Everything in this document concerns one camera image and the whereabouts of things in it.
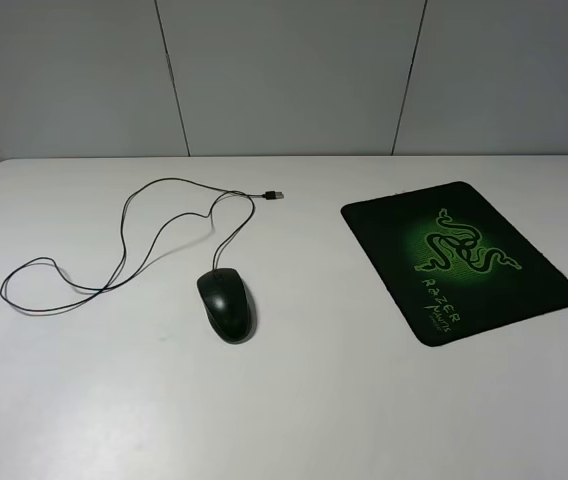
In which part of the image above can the black wired computer mouse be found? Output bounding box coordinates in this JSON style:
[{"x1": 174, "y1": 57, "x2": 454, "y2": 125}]
[{"x1": 0, "y1": 177, "x2": 286, "y2": 346}]

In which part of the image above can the black green Razer mouse pad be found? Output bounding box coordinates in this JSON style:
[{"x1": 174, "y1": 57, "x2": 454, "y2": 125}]
[{"x1": 340, "y1": 181, "x2": 568, "y2": 347}]

